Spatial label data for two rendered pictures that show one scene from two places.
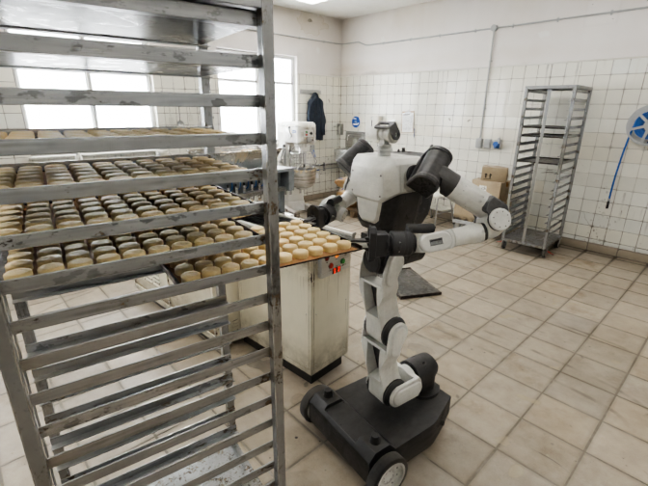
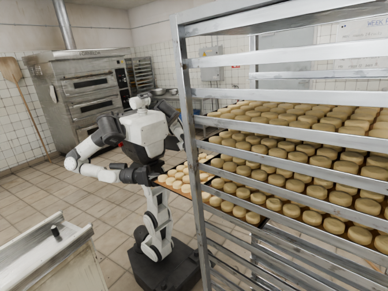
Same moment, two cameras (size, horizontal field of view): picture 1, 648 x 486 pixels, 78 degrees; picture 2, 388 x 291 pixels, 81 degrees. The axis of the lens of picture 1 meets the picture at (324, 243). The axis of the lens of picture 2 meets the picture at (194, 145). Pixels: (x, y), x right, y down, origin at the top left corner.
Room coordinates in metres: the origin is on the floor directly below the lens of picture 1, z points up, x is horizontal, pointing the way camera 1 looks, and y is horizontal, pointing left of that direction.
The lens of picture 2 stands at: (1.53, 1.14, 1.70)
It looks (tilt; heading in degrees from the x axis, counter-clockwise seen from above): 21 degrees down; 260
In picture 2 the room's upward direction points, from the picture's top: 6 degrees counter-clockwise
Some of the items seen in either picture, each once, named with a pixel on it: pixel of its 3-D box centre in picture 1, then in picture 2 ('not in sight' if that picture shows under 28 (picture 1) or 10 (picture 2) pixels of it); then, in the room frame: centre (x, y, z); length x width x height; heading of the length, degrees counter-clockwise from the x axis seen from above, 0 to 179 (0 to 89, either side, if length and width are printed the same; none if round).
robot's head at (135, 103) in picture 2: (384, 137); (140, 103); (1.58, -0.23, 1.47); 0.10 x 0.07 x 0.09; 35
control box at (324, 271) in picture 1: (334, 260); (78, 237); (2.08, -0.06, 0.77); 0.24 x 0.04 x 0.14; 137
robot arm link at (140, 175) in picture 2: (319, 217); (139, 175); (1.65, 0.02, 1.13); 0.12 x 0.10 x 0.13; 154
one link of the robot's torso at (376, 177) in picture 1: (393, 187); (141, 134); (1.61, -0.28, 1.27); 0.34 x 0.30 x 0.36; 35
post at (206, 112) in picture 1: (219, 273); (201, 239); (1.41, 0.40, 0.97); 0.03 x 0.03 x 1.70; 35
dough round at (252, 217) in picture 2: not in sight; (253, 217); (1.24, 0.53, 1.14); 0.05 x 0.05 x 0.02
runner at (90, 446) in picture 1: (174, 410); (307, 245); (0.89, 0.41, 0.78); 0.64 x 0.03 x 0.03; 125
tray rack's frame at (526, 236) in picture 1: (544, 171); not in sight; (4.56, -2.49, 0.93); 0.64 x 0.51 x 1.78; 136
